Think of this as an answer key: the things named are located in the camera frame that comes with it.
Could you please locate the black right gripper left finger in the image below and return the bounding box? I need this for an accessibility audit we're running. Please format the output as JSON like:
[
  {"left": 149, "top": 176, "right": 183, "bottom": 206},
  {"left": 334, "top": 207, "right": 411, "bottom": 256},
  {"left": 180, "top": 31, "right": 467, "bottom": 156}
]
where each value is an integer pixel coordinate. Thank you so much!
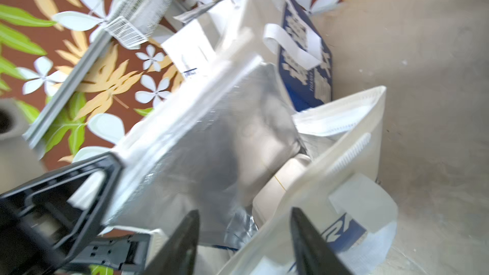
[{"left": 143, "top": 210, "right": 200, "bottom": 275}]

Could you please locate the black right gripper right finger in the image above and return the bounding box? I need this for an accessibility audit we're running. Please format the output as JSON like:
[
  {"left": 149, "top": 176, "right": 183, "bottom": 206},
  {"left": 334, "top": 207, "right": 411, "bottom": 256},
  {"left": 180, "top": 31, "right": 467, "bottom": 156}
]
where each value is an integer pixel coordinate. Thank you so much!
[{"left": 290, "top": 207, "right": 351, "bottom": 275}]

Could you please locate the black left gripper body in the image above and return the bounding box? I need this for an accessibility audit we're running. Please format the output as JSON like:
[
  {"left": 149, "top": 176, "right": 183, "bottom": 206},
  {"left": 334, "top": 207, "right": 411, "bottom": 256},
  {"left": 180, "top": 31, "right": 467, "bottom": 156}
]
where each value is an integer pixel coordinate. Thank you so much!
[{"left": 1, "top": 152, "right": 150, "bottom": 274}]

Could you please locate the narrow takeout bag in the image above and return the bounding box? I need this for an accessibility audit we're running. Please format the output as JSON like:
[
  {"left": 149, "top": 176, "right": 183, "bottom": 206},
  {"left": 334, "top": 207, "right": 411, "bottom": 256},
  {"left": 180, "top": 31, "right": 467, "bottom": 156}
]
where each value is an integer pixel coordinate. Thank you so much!
[{"left": 222, "top": 0, "right": 332, "bottom": 112}]

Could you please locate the white wire basket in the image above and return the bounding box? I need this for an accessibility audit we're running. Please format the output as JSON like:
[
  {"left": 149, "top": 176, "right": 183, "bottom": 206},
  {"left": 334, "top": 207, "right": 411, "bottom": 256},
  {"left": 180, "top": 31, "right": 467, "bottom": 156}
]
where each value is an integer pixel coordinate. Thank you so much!
[{"left": 104, "top": 0, "right": 173, "bottom": 50}]

